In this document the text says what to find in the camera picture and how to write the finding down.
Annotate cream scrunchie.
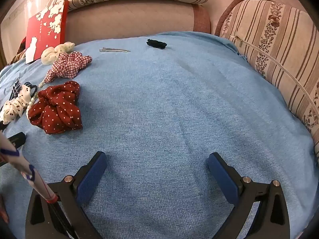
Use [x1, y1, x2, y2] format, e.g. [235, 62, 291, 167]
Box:
[40, 41, 75, 66]

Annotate silver hair clip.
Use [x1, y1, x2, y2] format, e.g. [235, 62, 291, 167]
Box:
[100, 48, 131, 53]

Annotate pearl bracelet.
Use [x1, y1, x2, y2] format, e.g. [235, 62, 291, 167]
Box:
[26, 78, 46, 117]

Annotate red box with white flowers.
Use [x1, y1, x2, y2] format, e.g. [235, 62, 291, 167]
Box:
[25, 0, 69, 65]

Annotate striped bow hair clip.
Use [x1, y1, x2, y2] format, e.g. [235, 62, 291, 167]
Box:
[6, 78, 33, 100]

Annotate black rectangular object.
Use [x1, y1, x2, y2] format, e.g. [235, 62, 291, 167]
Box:
[7, 132, 27, 148]

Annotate blue blanket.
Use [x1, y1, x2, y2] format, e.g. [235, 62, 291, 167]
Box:
[0, 31, 317, 239]

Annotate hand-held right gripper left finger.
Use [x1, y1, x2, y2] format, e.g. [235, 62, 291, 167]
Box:
[25, 151, 107, 239]

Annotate black scrunchie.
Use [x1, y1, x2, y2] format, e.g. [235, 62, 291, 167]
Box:
[146, 39, 167, 50]

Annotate brown sofa backrest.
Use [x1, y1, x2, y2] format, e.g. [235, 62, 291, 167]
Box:
[65, 0, 212, 45]

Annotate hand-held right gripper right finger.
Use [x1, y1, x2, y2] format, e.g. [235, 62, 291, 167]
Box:
[208, 152, 291, 239]

